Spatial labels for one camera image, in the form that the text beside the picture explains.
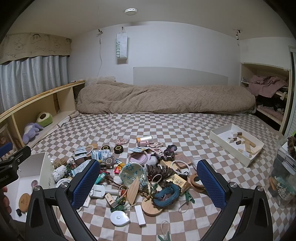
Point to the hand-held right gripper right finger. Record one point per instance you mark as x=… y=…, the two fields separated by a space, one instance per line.
x=211 y=185

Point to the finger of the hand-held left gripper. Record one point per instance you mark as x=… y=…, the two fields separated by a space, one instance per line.
x=5 y=149
x=20 y=154

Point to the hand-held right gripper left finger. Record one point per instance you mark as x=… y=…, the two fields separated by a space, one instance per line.
x=85 y=183

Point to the white cardboard box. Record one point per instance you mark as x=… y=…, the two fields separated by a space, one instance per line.
x=27 y=166

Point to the blue floral fabric dish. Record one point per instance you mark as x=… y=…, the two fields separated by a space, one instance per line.
x=131 y=175

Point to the person's left hand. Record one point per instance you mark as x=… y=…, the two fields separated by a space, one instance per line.
x=5 y=205

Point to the large foil sachet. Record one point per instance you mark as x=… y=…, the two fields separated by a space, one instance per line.
x=78 y=171

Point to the white plug adapter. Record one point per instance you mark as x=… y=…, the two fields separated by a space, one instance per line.
x=98 y=191

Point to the teal tube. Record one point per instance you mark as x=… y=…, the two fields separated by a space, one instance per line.
x=100 y=178

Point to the purple plush toy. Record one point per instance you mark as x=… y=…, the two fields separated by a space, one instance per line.
x=32 y=132

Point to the green clothespin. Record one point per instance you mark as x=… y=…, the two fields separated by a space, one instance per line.
x=189 y=197
x=164 y=236

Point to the white crochet ball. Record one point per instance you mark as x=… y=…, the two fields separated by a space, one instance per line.
x=59 y=173

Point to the round pin badge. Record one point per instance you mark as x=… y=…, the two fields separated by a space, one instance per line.
x=34 y=183

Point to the brown tape roll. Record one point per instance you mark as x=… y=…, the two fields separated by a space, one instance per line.
x=106 y=163

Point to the round wooden coaster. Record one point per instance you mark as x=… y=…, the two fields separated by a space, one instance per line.
x=23 y=201

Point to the small blue sachets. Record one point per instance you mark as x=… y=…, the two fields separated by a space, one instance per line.
x=79 y=151

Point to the jute twine ball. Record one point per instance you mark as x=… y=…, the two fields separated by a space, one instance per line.
x=60 y=162

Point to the small wooden house box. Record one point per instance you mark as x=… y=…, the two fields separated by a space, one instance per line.
x=179 y=182

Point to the blue white wipes packet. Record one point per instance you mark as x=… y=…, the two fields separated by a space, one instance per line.
x=100 y=154

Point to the beige wooden bangle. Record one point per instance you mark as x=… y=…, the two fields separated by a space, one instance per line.
x=88 y=146

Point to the square wooden coaster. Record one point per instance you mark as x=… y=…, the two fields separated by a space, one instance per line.
x=183 y=160

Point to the pill blister pack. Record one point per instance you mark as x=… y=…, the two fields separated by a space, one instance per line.
x=118 y=160

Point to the bunch of green clothespins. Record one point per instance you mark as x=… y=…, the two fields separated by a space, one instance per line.
x=118 y=206

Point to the white rectangular tray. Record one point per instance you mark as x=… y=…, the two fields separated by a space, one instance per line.
x=229 y=148

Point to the teal crochet scrunchie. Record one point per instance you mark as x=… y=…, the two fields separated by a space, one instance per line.
x=171 y=190

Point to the green avocado plush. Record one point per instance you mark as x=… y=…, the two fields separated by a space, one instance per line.
x=44 y=118

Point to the wooden leaf-shaped piece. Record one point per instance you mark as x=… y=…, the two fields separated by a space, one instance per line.
x=133 y=190

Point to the white teardrop tape measure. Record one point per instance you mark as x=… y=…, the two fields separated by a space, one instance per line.
x=119 y=218

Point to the brown hair claw clip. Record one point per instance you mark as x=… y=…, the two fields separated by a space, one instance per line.
x=161 y=172

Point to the dark purple crochet flower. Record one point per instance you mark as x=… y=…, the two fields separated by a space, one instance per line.
x=170 y=149

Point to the wooden cross piece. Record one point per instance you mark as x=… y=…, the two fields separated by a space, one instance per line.
x=248 y=144

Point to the pink round mirror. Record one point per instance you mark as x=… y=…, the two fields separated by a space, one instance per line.
x=140 y=158

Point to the white stick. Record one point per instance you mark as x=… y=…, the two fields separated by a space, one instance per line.
x=140 y=215

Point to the wooden shelf unit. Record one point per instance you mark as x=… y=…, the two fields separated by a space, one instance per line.
x=46 y=93

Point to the round bamboo coaster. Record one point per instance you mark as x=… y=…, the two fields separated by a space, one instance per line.
x=150 y=209

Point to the pink loop rings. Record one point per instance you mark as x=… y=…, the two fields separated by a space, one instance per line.
x=157 y=145

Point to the clear box of beads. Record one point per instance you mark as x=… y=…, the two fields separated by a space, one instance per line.
x=281 y=188

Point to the orange-capped clear bottle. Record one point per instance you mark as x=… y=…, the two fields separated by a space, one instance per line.
x=145 y=139

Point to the grey curtain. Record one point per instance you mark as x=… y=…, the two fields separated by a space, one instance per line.
x=32 y=78

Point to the checkered bed sheet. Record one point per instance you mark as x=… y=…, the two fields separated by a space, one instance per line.
x=161 y=125

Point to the clear plastic drawer unit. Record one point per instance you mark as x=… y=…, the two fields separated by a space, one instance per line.
x=285 y=157

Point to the beige comforter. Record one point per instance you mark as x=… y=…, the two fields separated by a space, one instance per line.
x=166 y=98

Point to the fluffy beige pillow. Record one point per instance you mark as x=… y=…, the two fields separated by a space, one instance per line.
x=101 y=80

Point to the beige printed curtain valance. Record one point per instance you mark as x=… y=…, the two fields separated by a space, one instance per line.
x=34 y=46

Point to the pink clothes pile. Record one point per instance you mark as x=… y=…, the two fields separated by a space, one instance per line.
x=266 y=85

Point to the open closet shelf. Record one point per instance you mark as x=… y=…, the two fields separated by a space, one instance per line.
x=261 y=66

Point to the white hanging bag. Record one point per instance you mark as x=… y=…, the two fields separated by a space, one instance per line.
x=121 y=46

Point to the wall hook with clip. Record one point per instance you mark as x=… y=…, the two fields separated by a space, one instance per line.
x=100 y=31
x=237 y=32

